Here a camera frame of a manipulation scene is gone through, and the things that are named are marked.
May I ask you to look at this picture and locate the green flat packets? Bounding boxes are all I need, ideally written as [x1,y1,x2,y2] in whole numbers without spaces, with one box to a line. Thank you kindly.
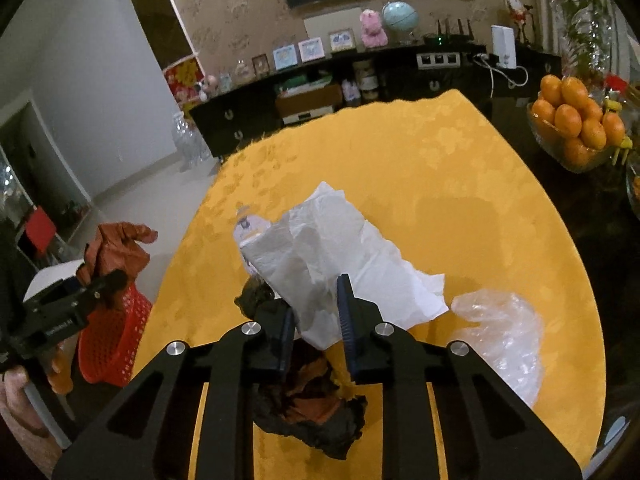
[277,74,334,96]

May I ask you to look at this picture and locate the red chair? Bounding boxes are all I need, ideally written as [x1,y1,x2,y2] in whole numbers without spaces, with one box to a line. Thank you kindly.
[17,207,59,262]

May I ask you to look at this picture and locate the red white figurine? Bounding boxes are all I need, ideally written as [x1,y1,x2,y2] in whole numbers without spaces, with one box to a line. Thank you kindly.
[504,0,534,44]

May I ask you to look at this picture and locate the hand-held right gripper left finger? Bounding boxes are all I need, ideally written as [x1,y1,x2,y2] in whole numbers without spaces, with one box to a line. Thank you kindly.
[52,306,297,480]

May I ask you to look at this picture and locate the black low cabinet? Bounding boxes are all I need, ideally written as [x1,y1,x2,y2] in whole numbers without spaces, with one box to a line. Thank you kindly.
[189,42,562,159]

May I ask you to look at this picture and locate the person's left hand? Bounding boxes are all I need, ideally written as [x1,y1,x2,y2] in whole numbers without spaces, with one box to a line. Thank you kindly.
[0,347,75,413]

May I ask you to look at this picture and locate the white power strip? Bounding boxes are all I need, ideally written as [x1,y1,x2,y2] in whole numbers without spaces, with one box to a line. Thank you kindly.
[417,51,460,69]

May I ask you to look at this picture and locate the brown cardboard box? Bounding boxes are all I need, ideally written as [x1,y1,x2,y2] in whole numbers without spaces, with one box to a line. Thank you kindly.
[274,84,344,124]

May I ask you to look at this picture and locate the white tissue paper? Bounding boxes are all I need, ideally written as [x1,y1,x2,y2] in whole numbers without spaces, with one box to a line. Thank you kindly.
[240,181,450,352]

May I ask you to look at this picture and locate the pink plush toy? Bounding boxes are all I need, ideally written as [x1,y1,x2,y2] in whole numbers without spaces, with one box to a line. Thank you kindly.
[359,8,389,47]

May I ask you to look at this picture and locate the pile of oranges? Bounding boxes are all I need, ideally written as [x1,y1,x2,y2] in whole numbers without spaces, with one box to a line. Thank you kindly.
[530,73,626,169]

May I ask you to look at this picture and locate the person's left forearm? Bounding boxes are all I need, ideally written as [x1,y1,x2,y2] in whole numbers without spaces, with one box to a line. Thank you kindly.
[0,407,65,480]

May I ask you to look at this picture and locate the small picture frame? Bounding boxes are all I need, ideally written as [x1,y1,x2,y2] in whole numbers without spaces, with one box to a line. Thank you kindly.
[298,37,325,64]
[272,46,297,71]
[328,29,357,54]

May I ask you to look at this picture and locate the large glass fruit bowl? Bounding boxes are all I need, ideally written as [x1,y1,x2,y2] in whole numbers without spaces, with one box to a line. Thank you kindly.
[527,102,622,174]

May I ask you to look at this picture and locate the labelled jar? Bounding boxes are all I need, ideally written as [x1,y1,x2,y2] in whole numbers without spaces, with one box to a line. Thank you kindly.
[352,59,381,101]

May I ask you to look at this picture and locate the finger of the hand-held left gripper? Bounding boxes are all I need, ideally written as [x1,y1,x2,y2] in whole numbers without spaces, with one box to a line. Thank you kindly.
[75,268,129,309]

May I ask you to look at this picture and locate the small doll toy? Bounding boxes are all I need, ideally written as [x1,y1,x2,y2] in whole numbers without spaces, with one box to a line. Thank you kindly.
[197,74,221,104]

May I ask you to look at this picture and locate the cat printed plastic packet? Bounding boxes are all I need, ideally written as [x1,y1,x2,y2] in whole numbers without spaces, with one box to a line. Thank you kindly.
[232,204,275,277]

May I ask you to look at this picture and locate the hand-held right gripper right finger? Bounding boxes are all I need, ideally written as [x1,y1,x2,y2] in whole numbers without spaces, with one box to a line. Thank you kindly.
[336,273,584,480]

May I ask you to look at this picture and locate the yellow tablecloth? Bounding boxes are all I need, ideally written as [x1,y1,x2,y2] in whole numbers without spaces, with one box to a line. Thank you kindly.
[131,88,607,480]

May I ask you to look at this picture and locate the brown wrapper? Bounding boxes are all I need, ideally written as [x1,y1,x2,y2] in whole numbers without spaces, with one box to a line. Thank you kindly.
[81,222,159,311]

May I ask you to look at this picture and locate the white box appliance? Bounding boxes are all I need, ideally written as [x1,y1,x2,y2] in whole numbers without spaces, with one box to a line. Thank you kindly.
[491,25,518,69]

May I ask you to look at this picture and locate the green leafy plant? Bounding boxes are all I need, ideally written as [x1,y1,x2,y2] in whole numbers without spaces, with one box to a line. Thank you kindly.
[542,0,617,87]

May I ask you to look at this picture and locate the white card board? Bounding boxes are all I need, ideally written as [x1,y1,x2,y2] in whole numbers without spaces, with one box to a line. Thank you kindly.
[303,13,362,42]

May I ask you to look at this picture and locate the dark wrapper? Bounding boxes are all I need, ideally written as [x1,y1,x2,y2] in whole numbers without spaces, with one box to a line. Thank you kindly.
[234,280,369,462]

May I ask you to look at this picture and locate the red plastic mesh basket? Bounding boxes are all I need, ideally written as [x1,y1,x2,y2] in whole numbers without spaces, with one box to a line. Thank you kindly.
[76,282,154,387]

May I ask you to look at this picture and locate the black router with antennas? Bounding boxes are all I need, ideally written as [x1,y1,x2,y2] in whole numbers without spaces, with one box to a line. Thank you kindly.
[423,18,476,47]

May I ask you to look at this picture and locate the white cable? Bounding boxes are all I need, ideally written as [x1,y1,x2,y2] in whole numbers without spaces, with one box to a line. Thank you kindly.
[472,54,530,99]

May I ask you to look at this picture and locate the pale blue globe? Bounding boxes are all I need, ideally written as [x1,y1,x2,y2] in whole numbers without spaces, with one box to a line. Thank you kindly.
[382,0,420,45]

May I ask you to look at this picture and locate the red yellow poster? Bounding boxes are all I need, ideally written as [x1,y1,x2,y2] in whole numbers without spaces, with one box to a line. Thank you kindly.
[163,57,206,106]

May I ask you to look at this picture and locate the clear plastic bag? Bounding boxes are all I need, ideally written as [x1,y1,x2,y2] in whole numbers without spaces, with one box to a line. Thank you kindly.
[450,288,546,409]

